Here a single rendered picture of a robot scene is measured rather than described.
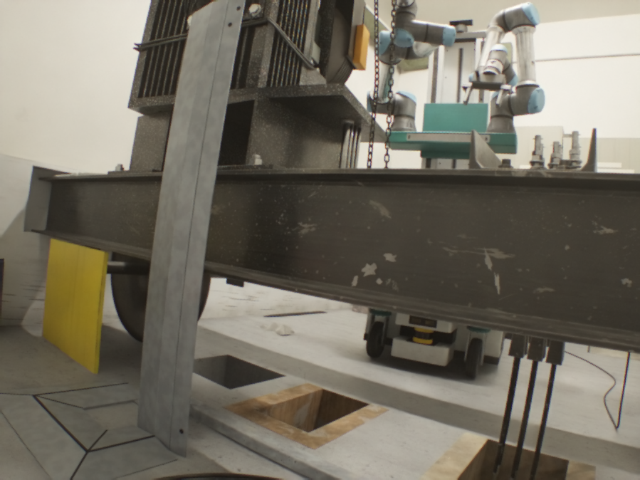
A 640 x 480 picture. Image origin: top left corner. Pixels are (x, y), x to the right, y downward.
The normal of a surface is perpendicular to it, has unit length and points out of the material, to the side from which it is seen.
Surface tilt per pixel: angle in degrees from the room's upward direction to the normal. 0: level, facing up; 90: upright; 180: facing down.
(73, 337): 90
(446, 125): 90
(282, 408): 90
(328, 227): 90
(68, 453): 10
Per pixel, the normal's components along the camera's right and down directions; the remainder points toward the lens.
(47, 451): 0.01, -0.99
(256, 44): -0.40, -0.08
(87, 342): -0.59, -0.11
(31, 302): 0.80, 0.07
